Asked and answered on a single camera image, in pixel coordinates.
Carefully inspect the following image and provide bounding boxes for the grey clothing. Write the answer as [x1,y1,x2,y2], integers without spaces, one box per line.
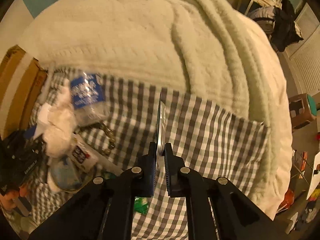
[251,6,277,34]

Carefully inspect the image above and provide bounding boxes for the clear bottle with blue label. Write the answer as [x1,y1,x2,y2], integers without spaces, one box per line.
[70,71,113,127]

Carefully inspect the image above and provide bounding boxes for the white tissue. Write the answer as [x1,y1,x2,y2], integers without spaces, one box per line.
[37,86,78,158]

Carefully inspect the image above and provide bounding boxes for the green packet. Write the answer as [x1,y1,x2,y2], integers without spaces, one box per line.
[134,196,150,214]

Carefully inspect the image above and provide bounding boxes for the stool with teal seat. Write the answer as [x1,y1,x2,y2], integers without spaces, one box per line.
[289,94,319,132]

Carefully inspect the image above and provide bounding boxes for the silver foil packet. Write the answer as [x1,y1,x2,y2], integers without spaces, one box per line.
[154,89,167,188]

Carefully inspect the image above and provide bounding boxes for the person's left hand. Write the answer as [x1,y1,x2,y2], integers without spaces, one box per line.
[0,184,29,214]

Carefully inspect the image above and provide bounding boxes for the cardboard box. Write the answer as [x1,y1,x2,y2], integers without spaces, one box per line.
[0,44,49,139]

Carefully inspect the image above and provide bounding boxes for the white shutter closet doors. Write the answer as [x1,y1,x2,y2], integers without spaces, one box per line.
[286,2,320,95]

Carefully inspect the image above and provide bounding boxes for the grey checkered sheet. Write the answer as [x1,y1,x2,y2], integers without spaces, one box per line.
[0,66,272,240]

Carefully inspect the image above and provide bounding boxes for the white labelled box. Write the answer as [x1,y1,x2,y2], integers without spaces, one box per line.
[71,132,99,173]

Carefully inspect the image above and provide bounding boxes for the cream knit blanket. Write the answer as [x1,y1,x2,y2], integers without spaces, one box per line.
[19,0,294,220]

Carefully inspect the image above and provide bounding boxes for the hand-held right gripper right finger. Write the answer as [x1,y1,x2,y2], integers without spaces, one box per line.
[164,142,292,240]

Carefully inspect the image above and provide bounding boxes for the dark jacket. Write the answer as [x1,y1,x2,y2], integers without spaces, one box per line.
[271,0,304,53]

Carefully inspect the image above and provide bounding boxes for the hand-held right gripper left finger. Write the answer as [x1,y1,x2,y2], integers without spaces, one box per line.
[27,142,158,240]

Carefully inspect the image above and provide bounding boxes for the dark bead bracelet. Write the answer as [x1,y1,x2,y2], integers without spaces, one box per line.
[96,121,117,157]

